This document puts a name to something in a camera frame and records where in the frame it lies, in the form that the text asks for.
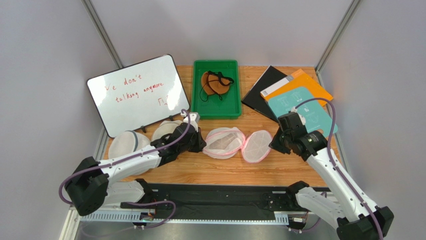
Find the white mesh laundry bag pink zipper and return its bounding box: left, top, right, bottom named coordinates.
left=202, top=127, right=273, bottom=164

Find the black and orange bra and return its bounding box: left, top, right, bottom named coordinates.
left=199, top=70, right=235, bottom=102

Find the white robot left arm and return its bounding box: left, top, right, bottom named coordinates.
left=59, top=123, right=207, bottom=216

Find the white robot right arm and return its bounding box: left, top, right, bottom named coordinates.
left=269, top=112, right=394, bottom=240

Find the teal plastic board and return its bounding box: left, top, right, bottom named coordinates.
left=267, top=87, right=332, bottom=138

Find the black notebook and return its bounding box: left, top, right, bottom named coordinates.
left=241, top=65, right=289, bottom=123

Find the green plastic tray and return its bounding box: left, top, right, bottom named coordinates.
left=191, top=60, right=242, bottom=120

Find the orange notebook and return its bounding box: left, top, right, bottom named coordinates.
left=260, top=69, right=334, bottom=102

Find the whiteboard with red writing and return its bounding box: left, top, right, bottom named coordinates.
left=86, top=54, right=190, bottom=138

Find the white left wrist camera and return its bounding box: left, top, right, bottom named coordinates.
left=180, top=112, right=200, bottom=133

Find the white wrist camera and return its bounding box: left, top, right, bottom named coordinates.
left=180, top=112, right=200, bottom=133
left=290, top=106, right=306, bottom=126

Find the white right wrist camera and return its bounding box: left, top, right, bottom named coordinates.
left=290, top=106, right=306, bottom=126

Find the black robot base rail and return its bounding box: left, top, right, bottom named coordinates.
left=138, top=183, right=307, bottom=221

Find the white slotted cable duct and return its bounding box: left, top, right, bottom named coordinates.
left=79, top=212, right=290, bottom=225

